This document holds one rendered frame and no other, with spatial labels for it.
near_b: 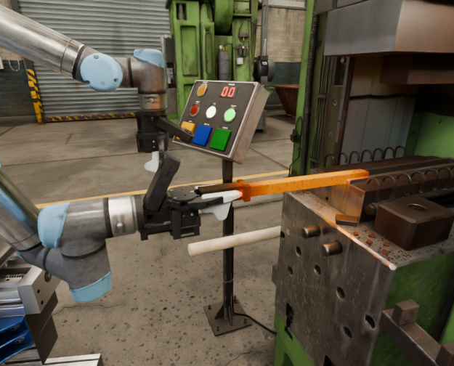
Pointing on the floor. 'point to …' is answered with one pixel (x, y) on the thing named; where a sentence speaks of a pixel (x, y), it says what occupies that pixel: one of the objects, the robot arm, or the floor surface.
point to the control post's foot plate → (231, 324)
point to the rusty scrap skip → (288, 98)
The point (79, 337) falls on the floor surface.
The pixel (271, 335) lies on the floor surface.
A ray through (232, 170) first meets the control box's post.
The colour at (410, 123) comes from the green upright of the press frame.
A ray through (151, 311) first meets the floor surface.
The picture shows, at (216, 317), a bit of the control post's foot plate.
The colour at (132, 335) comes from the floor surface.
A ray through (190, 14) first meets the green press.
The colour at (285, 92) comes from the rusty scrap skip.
